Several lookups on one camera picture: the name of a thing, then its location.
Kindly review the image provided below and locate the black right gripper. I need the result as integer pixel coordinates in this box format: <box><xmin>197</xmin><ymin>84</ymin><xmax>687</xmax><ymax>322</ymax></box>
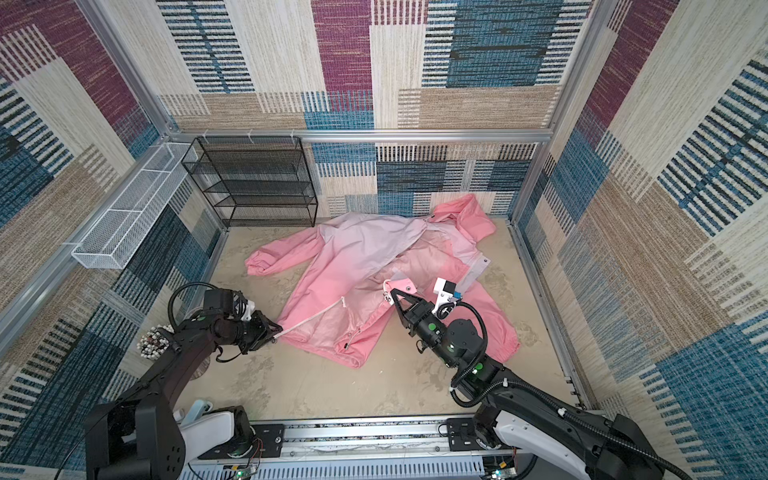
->
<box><xmin>390</xmin><ymin>288</ymin><xmax>457</xmax><ymax>368</ymax></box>

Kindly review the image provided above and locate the pink hooded zip jacket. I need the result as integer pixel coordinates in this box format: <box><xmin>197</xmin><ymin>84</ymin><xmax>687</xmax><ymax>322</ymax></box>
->
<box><xmin>245</xmin><ymin>194</ymin><xmax>520</xmax><ymax>368</ymax></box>

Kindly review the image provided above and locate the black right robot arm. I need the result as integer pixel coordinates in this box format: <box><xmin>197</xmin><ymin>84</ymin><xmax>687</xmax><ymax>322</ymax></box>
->
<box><xmin>384</xmin><ymin>287</ymin><xmax>689</xmax><ymax>479</ymax></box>

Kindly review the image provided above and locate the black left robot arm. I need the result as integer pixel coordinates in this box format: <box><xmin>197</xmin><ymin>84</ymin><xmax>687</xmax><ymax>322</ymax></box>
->
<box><xmin>84</xmin><ymin>283</ymin><xmax>283</xmax><ymax>479</ymax></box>

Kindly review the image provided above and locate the cup of white-tipped markers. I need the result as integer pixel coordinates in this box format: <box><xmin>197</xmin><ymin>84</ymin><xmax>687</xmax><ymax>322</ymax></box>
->
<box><xmin>136</xmin><ymin>325</ymin><xmax>176</xmax><ymax>361</ymax></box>

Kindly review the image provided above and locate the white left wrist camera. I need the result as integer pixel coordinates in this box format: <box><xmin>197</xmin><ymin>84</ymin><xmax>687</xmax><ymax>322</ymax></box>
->
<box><xmin>235</xmin><ymin>297</ymin><xmax>256</xmax><ymax>322</ymax></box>

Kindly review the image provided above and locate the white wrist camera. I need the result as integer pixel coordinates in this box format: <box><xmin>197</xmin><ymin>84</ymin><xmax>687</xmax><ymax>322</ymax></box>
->
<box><xmin>432</xmin><ymin>278</ymin><xmax>462</xmax><ymax>320</ymax></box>
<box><xmin>235</xmin><ymin>297</ymin><xmax>256</xmax><ymax>322</ymax></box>

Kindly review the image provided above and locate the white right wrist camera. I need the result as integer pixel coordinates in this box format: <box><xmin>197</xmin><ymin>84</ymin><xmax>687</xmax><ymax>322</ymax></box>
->
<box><xmin>432</xmin><ymin>278</ymin><xmax>462</xmax><ymax>320</ymax></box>

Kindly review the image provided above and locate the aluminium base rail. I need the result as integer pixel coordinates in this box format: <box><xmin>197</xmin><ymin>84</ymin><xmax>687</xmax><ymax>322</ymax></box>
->
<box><xmin>107</xmin><ymin>409</ymin><xmax>619</xmax><ymax>480</ymax></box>

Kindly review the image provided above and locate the black wire shelf rack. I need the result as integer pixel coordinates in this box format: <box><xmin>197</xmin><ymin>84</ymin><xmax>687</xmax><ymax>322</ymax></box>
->
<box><xmin>181</xmin><ymin>136</ymin><xmax>319</xmax><ymax>228</ymax></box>

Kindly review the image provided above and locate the white wire mesh basket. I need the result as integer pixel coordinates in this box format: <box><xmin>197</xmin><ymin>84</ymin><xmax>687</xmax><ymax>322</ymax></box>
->
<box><xmin>72</xmin><ymin>142</ymin><xmax>190</xmax><ymax>270</ymax></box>

